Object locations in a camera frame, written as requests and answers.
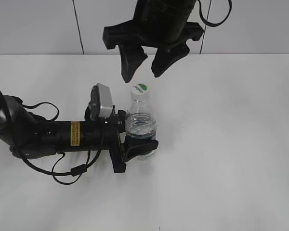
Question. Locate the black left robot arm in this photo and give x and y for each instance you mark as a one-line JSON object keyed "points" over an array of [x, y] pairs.
{"points": [[38, 137]]}

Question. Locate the white green bottle cap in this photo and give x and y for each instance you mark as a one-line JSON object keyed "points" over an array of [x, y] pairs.
{"points": [[140, 92]]}

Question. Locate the clear cestbon water bottle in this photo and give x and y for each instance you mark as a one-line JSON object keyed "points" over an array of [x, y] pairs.
{"points": [[140, 122]]}

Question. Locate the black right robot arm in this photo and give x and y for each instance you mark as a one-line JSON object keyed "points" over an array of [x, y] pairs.
{"points": [[160, 24]]}

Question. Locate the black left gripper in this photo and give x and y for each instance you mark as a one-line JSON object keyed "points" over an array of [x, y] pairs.
{"points": [[104, 134]]}

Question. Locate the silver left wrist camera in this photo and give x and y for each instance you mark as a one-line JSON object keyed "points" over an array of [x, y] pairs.
{"points": [[101, 104]]}

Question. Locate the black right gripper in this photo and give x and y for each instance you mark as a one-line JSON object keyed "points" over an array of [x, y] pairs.
{"points": [[130, 39]]}

